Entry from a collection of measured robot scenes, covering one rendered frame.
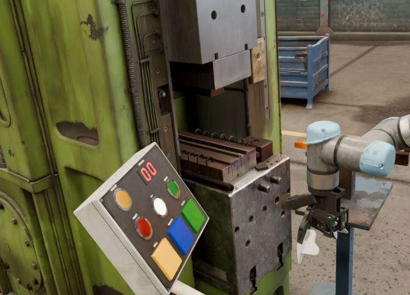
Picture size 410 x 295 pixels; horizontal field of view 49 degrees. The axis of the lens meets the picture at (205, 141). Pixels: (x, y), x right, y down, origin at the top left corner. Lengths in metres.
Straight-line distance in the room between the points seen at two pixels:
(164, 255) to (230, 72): 0.70
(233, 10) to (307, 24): 8.22
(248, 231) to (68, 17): 0.97
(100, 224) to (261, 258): 0.93
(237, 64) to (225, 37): 0.11
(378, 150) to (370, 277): 1.75
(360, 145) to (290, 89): 4.43
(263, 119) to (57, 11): 0.95
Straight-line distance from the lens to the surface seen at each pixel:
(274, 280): 2.01
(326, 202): 1.13
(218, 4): 1.49
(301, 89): 5.40
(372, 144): 1.02
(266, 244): 1.86
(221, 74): 1.51
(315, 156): 1.07
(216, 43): 1.48
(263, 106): 1.98
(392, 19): 9.20
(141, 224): 1.10
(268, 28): 1.98
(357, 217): 1.90
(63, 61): 1.67
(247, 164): 1.71
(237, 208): 1.62
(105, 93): 1.40
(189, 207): 1.27
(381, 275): 2.74
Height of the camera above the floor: 1.66
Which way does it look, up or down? 21 degrees down
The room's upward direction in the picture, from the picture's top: 6 degrees counter-clockwise
